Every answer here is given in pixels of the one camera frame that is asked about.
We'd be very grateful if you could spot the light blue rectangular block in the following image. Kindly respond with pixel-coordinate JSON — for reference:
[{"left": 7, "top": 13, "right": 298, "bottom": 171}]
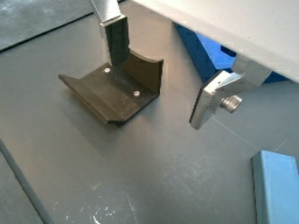
[{"left": 251, "top": 150, "right": 299, "bottom": 224}]

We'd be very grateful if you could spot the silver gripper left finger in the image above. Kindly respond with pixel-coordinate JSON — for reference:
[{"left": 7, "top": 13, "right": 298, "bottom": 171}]
[{"left": 90, "top": 0, "right": 130, "bottom": 67}]

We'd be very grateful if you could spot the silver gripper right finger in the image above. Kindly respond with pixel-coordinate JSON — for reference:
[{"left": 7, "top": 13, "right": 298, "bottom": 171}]
[{"left": 190, "top": 55, "right": 273, "bottom": 130}]

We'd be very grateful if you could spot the black angled fixture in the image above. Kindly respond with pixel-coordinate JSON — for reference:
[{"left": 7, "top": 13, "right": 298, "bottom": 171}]
[{"left": 59, "top": 52, "right": 165, "bottom": 126}]

